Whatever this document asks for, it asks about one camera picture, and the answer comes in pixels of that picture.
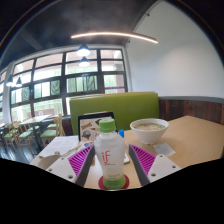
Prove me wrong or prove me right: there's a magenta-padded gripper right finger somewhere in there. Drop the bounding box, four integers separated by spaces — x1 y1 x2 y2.
128 143 182 187

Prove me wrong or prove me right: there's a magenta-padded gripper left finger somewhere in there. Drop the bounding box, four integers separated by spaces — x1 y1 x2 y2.
45 144 97 188

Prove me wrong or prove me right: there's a green-capped clear drink bottle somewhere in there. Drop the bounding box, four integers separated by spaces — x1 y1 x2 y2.
93 118 127 191

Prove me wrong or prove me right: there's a small white paper slip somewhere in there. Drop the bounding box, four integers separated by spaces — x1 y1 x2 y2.
153 142 177 158

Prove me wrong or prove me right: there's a white ceramic bowl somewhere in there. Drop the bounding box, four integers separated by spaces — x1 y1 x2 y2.
129 117 170 146

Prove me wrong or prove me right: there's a white paper sheet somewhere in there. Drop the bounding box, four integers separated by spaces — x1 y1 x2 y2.
39 134 81 158

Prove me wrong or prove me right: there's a flat round red coaster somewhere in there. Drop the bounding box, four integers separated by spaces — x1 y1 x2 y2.
97 173 130 192

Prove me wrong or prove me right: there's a black-framed picture menu stand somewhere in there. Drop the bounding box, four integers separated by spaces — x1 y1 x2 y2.
77 111 118 145

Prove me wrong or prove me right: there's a group of green-seated wooden chairs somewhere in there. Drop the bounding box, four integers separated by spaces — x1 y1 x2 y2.
0 114 66 156

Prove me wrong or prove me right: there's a green upholstered booth bench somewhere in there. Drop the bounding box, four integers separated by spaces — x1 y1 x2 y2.
69 91 160 136

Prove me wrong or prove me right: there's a light wooden dining table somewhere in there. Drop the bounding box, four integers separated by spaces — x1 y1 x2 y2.
18 114 53 148

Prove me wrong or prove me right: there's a group of pendant lamps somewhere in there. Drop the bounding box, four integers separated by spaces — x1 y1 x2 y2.
5 44 92 88

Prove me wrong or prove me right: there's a long linear ceiling light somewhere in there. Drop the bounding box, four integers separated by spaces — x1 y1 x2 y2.
70 31 159 45

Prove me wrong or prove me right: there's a dark-framed window wall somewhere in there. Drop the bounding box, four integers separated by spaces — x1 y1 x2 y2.
0 48 129 124

